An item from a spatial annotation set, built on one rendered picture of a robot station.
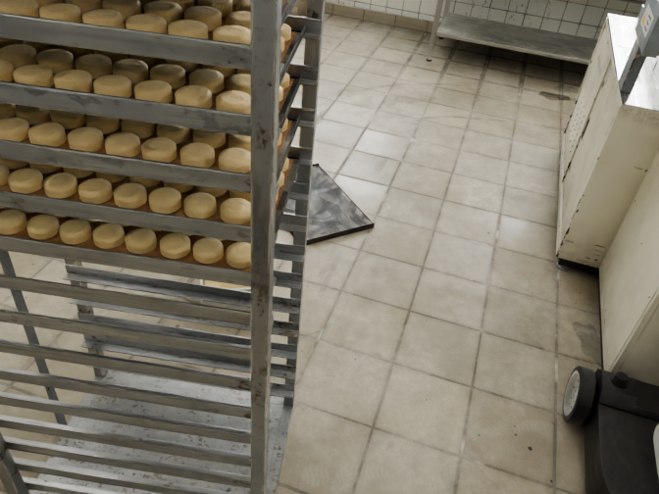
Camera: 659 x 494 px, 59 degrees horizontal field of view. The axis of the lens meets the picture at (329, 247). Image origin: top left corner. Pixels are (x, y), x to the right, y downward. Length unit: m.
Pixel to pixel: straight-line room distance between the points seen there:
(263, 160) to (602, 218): 2.11
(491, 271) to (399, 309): 0.54
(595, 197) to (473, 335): 0.78
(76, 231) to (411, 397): 1.42
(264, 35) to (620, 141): 2.01
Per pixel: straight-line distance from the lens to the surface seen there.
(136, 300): 1.04
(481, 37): 4.96
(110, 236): 1.02
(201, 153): 0.87
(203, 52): 0.75
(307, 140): 1.25
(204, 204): 0.92
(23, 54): 0.99
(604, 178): 2.62
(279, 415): 1.86
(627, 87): 2.57
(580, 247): 2.80
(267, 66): 0.70
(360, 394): 2.12
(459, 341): 2.38
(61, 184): 1.00
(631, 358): 2.25
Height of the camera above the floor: 1.68
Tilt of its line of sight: 39 degrees down
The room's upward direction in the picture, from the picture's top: 6 degrees clockwise
